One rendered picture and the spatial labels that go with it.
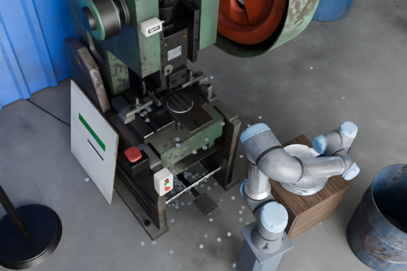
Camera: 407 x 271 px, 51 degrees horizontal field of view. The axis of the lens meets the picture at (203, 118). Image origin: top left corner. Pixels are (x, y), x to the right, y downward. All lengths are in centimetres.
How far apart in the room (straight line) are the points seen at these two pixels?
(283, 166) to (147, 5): 74
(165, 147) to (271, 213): 59
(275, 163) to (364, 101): 197
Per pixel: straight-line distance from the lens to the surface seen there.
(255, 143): 156
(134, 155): 190
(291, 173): 154
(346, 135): 191
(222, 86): 324
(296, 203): 231
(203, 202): 245
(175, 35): 182
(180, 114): 201
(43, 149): 298
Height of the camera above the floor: 231
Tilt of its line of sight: 50 degrees down
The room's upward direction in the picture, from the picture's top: 4 degrees clockwise
